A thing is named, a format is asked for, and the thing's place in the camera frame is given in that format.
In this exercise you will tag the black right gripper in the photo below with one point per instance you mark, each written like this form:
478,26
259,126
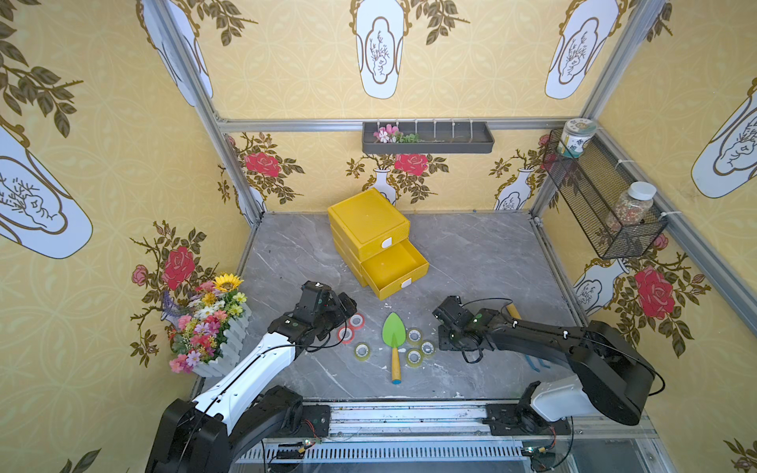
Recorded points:
447,317

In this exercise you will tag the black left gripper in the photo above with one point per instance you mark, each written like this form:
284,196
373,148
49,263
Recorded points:
338,304

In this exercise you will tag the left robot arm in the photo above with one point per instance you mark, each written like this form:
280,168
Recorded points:
212,431

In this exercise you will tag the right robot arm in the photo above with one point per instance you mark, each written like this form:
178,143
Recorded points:
608,376

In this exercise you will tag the red tape roll lower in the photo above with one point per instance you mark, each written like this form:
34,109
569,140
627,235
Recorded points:
345,335

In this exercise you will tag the red tape roll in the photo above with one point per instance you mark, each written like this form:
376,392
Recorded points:
357,321
345,335

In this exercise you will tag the red tape roll upper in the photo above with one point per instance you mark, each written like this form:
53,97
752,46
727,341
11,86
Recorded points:
357,321

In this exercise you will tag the yellow tape roll centre upper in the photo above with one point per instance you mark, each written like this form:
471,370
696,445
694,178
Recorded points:
414,336

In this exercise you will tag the yellow tape roll bottom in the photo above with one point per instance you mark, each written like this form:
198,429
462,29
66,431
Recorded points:
414,358

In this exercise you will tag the yellow tape roll far left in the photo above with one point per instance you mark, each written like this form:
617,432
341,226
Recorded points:
362,352

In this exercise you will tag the yellow plastic drawer cabinet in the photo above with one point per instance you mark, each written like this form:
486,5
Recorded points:
363,226

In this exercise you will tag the colourful artificial flower bouquet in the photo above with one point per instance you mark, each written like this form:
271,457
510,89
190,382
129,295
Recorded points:
196,329

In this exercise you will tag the small pink flowers on shelf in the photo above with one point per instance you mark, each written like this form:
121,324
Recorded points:
392,134

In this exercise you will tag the clear jar white lid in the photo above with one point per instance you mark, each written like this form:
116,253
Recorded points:
631,206

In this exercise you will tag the patterned jar green lid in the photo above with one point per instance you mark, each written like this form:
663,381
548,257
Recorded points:
576,134

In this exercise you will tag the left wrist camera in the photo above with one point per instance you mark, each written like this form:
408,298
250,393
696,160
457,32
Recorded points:
315,298

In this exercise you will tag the blue hand rake yellow handle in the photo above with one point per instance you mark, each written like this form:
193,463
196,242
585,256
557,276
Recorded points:
536,364

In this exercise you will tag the green trowel yellow handle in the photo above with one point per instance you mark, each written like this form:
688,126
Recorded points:
394,335

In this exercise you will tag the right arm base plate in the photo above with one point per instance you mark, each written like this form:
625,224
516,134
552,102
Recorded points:
508,419

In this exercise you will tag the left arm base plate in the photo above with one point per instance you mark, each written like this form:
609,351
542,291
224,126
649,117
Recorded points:
315,424

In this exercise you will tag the aluminium front rail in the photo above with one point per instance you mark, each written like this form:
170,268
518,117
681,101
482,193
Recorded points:
432,434

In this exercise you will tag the grey wall shelf tray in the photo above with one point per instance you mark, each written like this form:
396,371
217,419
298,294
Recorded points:
437,137

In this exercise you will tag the black wire wall basket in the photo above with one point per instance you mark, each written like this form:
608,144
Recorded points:
583,204

